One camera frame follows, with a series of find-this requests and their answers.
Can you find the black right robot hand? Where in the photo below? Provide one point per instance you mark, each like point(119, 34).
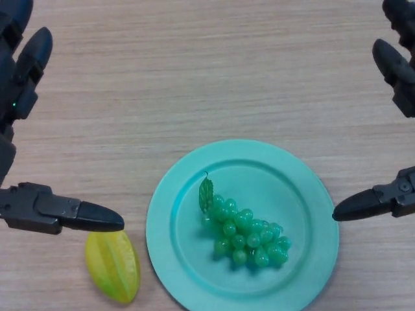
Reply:
point(398, 77)

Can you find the teal round plate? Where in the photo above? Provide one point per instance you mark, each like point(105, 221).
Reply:
point(285, 194)

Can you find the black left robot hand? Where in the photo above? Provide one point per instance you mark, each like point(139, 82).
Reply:
point(19, 94)

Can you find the green grapes bunch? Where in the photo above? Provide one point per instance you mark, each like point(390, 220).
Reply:
point(246, 233)

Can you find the yellow green starfruit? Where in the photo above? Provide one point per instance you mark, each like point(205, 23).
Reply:
point(111, 269)

